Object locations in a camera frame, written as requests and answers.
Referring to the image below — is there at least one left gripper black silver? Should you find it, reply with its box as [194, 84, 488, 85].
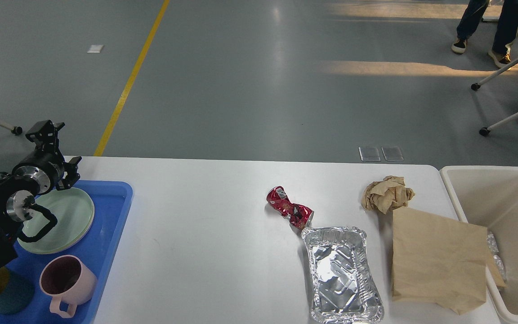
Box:
[12, 120, 82, 195]

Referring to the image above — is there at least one green plate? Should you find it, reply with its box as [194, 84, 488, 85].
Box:
[17, 187, 95, 254]

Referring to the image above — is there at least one pink mug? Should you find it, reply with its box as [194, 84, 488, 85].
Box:
[39, 255, 98, 319]

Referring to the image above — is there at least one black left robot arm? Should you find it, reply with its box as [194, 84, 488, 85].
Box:
[0, 120, 81, 268]

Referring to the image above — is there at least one yellow plate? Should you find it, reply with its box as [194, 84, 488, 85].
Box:
[61, 211, 95, 250]

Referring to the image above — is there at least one blue plastic tray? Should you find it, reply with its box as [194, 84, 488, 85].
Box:
[0, 180, 133, 324]

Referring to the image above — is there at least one teal yellow cup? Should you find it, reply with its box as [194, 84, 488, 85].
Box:
[0, 266, 35, 315]

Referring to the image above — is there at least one crushed red can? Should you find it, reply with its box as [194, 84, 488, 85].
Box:
[266, 186, 314, 230]

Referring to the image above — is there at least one clear floor plate left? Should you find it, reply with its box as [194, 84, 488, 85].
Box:
[358, 146, 382, 162]

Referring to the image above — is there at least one clear floor plate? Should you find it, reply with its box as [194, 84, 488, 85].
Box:
[381, 146, 405, 162]
[358, 146, 382, 162]

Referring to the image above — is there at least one aluminium foil tray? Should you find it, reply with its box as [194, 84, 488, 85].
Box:
[301, 226, 384, 324]

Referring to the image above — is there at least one crumpled brown paper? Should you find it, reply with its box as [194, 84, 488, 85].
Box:
[361, 175, 415, 215]

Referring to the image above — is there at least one clear floor plate right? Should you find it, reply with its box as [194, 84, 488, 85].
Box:
[381, 146, 405, 162]

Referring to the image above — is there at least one white office chair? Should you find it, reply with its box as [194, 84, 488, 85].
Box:
[471, 58, 518, 137]

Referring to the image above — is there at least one crumpled foil in bin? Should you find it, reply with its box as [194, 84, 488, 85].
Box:
[487, 231, 506, 283]

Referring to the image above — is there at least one beige plastic bin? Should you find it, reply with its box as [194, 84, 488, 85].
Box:
[440, 166, 518, 324]

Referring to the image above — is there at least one person in blue jeans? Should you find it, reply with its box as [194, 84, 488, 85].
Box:
[451, 0, 518, 69]

